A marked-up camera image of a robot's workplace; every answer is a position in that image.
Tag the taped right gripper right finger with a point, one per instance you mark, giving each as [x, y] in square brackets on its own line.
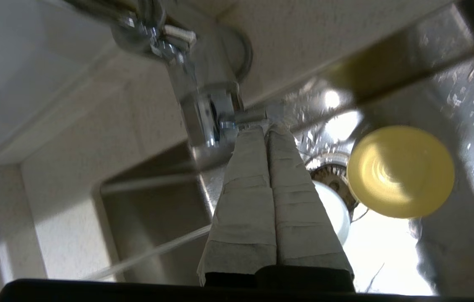
[299, 218]

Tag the white plastic bowl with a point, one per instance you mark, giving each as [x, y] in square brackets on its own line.
[335, 214]

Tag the yellow plastic bowl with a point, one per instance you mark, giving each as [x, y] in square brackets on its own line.
[400, 172]

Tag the stainless steel sink basin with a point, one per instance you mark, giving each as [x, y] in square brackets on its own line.
[451, 260]

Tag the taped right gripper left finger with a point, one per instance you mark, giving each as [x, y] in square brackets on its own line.
[245, 209]

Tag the chrome gooseneck kitchen faucet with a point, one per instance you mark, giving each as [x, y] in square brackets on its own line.
[211, 105]

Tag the round metal drain strainer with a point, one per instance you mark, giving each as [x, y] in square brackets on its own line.
[333, 176]

